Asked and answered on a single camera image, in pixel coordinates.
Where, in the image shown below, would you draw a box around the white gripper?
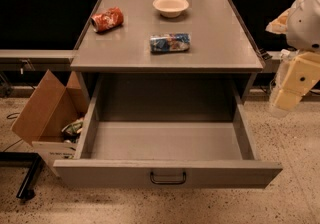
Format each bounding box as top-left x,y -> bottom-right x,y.
266,0 -> 320,112

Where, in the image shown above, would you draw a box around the blue redbull can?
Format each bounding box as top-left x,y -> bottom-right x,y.
149,33 -> 191,53

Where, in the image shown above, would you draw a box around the grey drawer cabinet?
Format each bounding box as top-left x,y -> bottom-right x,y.
69,0 -> 264,102

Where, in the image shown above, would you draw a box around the open grey top drawer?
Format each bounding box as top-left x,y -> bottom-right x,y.
54,74 -> 282,188

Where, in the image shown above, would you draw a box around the crushed orange soda can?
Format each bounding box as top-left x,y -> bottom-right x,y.
91,7 -> 124,33

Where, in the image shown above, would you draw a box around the white paper bowl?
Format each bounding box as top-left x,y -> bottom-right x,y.
153,0 -> 189,18

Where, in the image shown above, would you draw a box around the trash in cardboard box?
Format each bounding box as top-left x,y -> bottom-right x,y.
61,118 -> 84,143

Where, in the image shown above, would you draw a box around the brown cardboard box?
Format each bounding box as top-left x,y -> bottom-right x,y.
11,70 -> 88,176

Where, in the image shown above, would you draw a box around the black metal stand leg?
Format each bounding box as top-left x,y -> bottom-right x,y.
0,152 -> 44,202

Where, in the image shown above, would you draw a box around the black drawer handle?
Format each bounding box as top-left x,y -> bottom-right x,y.
149,172 -> 187,186

